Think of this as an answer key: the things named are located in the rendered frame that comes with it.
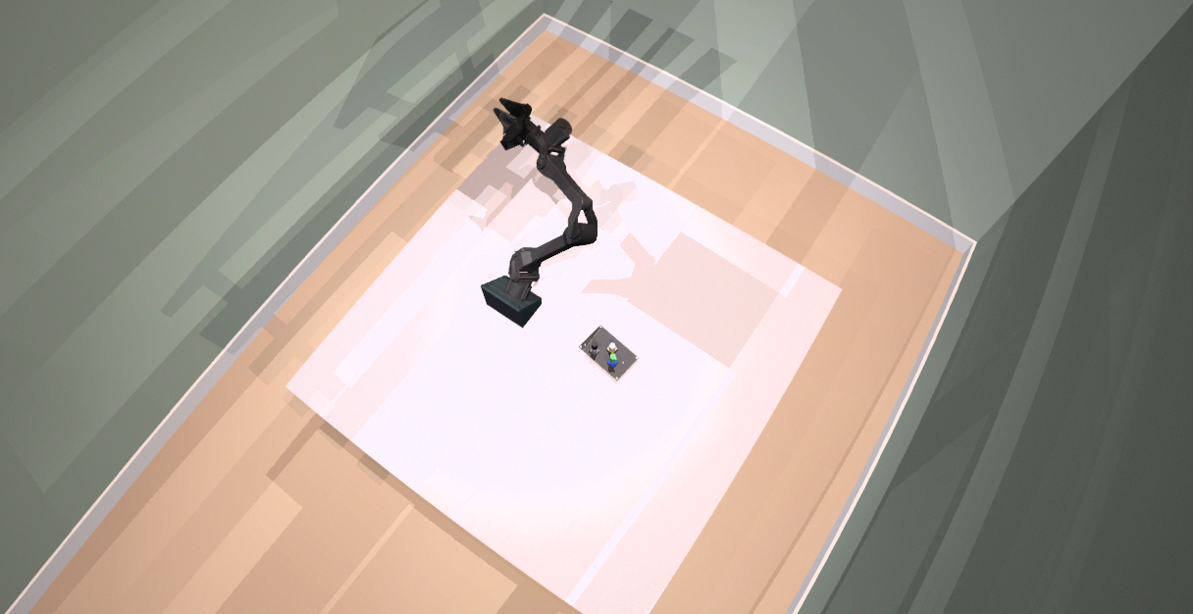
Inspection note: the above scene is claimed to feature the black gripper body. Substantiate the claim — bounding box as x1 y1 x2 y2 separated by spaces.
503 103 543 145

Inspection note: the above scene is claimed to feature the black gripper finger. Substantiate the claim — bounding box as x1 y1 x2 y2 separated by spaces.
493 108 518 134
497 97 525 116

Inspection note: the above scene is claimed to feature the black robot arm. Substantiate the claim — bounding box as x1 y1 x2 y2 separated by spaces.
502 118 597 303

